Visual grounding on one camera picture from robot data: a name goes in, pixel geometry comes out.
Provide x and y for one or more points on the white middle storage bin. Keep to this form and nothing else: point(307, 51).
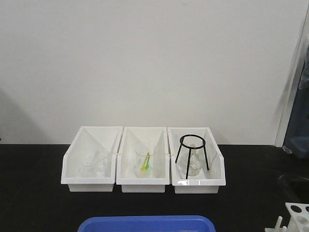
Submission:
point(126, 160)

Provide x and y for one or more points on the black lab sink basin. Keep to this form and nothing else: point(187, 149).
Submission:
point(295, 187)

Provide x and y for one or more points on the black metal tripod stand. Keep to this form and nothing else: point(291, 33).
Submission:
point(187, 143)

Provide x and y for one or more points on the grey pegboard drying rack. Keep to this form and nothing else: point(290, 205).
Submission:
point(296, 140)

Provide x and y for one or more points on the clear beaker in middle bin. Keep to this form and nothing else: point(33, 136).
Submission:
point(141, 151)

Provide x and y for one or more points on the white left storage bin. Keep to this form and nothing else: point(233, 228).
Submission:
point(88, 140)

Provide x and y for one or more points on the clear beaker in bin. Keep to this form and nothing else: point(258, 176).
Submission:
point(96, 166)
point(141, 151)

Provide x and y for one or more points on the white storage bin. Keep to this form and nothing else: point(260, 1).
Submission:
point(207, 181)
point(126, 160)
point(88, 140)

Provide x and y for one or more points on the clear beaker in left bin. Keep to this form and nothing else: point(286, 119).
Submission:
point(96, 166)

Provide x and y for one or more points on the white test tube rack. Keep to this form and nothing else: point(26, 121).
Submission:
point(299, 219)

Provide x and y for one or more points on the white right storage bin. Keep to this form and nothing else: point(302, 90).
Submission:
point(207, 181)

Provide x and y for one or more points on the blue plastic tray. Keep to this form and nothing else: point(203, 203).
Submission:
point(187, 223)

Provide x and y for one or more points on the yellow plastic spatula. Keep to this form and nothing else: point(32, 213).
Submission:
point(143, 166)

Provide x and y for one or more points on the clear glass flask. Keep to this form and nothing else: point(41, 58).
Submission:
point(195, 163)

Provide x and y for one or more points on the clear plastic bag of pegs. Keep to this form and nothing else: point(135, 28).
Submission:
point(304, 78)

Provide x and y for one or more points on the green plastic spatula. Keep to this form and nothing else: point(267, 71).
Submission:
point(147, 161)

